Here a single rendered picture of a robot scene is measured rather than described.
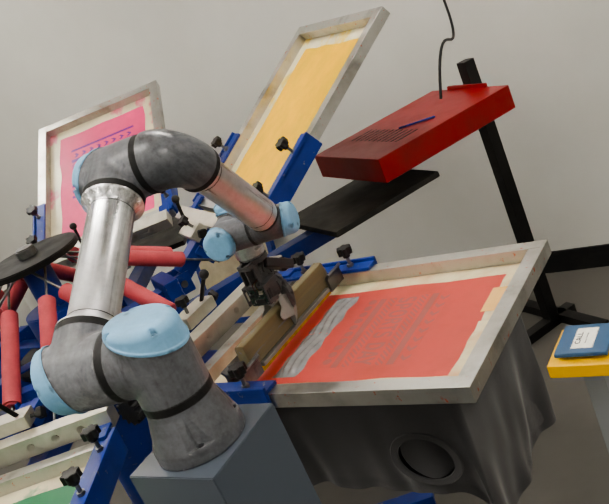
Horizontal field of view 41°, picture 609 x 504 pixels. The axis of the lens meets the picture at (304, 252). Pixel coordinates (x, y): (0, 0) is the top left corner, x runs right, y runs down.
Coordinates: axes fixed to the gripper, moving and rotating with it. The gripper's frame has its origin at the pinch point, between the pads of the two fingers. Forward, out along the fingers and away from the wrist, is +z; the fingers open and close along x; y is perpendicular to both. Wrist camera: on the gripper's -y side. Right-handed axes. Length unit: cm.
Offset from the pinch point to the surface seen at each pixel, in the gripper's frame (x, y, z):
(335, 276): 2.9, -21.7, 0.7
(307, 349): 8.4, 7.8, 4.6
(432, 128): 3, -106, -9
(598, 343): 80, 15, 3
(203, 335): -21.7, 8.6, -2.6
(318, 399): 24.5, 29.6, 3.3
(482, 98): 15, -128, -9
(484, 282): 46.6, -17.2, 5.3
